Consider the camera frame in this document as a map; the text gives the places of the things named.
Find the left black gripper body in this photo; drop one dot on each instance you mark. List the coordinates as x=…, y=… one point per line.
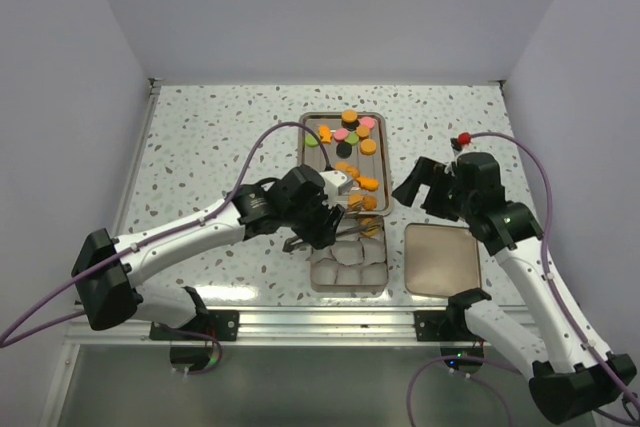
x=315, y=221

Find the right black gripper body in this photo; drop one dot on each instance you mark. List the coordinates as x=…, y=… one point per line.
x=465, y=202

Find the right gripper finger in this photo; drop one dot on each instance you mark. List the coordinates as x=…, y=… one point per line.
x=437, y=202
x=422, y=174

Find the steel serving tongs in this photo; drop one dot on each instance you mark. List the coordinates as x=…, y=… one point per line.
x=318, y=240

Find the plain orange round cookie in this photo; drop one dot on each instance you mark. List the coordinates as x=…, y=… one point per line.
x=341, y=166

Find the orange fish cookie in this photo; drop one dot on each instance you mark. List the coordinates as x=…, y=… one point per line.
x=368, y=183
x=325, y=134

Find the orange ridged flower cookie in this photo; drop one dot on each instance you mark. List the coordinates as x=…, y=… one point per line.
x=353, y=171

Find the orange dotted round cookie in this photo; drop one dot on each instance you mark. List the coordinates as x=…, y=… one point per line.
x=370, y=226

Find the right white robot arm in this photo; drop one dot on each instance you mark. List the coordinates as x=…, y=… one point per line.
x=569, y=368

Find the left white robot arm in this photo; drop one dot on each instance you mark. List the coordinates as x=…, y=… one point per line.
x=112, y=274

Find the orange flower flat cookie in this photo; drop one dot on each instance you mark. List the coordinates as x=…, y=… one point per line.
x=355, y=201

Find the gold tin lid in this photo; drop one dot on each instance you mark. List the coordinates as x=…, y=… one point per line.
x=440, y=261

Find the green round cookie left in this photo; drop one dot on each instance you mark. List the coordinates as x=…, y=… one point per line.
x=311, y=141

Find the green round cookie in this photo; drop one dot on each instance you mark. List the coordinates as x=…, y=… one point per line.
x=352, y=138
x=311, y=141

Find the orange swirl round cookie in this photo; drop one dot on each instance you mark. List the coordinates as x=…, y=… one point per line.
x=369, y=203

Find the black round cookie middle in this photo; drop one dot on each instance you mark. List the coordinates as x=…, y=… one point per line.
x=344, y=150

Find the black round cookie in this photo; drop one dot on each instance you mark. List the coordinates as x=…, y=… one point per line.
x=351, y=126
x=344, y=150

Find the orange fish cookie top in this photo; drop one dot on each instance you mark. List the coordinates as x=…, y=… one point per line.
x=325, y=134

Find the steel baking tray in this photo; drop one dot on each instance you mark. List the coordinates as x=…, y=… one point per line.
x=375, y=166

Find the pink round cookie right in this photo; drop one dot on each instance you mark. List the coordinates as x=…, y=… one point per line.
x=368, y=121

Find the pink round cookie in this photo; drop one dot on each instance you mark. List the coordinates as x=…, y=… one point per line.
x=341, y=135
x=368, y=121

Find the pink round cookie middle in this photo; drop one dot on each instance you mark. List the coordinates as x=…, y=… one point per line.
x=341, y=135

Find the green round cookie middle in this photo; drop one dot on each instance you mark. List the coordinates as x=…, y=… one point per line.
x=352, y=138

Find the black round cookie top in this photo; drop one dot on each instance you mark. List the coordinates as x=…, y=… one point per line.
x=351, y=126

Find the gold square cookie tin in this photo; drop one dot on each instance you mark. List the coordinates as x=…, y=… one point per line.
x=354, y=264

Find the orange round cookie top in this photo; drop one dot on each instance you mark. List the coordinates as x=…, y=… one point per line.
x=349, y=116

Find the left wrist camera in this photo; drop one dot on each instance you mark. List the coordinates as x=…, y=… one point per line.
x=337, y=183

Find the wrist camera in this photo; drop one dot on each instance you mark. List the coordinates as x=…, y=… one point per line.
x=337, y=183
x=460, y=142

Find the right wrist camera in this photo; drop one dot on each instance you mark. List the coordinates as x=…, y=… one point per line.
x=460, y=142

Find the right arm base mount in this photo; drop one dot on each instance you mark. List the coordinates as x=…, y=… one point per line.
x=434, y=326

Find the aluminium front rail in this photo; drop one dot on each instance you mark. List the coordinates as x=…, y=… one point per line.
x=296, y=326

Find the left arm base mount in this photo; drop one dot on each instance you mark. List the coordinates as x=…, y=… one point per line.
x=221, y=325

